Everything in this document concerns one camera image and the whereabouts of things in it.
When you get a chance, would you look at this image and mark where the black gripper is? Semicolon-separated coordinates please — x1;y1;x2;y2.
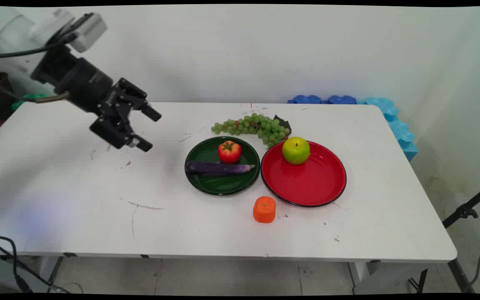
31;45;163;153

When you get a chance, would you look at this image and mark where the purple toy eggplant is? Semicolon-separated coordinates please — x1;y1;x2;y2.
185;161;256;175

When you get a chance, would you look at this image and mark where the green background object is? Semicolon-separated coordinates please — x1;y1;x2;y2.
10;93;48;111

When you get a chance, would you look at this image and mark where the red toy tomato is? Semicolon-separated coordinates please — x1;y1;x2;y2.
217;140;242;164

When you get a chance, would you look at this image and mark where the dark green round plate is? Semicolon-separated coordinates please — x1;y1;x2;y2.
184;136;261;196

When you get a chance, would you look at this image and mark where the green toy grape bunch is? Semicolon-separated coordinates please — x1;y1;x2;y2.
211;112;293;149

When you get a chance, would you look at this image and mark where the black metal table leg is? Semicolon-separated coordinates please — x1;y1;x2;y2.
408;258;476;293
47;256;65;289

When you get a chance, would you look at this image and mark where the orange toy persimmon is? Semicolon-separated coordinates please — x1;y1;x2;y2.
252;196;276;224

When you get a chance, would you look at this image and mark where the green toy apple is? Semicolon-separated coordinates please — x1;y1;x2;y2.
282;137;310;165

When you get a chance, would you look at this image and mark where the dark blue foam piece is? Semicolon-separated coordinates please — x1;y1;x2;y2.
287;95;322;104
327;95;358;105

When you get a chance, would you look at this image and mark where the red round plate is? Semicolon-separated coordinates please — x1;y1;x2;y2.
260;140;347;208

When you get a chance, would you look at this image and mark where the light blue foam mat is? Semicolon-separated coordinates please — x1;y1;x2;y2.
358;97;418;162

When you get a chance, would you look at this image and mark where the black tripod stand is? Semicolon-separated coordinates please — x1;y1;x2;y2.
442;181;480;229

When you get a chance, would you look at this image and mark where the black cable with braided end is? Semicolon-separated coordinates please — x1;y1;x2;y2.
0;82;72;104

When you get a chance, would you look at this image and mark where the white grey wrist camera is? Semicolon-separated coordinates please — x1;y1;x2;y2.
66;12;108;54

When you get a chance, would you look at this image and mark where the black camera cable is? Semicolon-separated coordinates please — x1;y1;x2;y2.
0;31;79;58

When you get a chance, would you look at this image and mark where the black floor cable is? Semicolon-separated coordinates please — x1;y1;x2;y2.
0;235;70;293

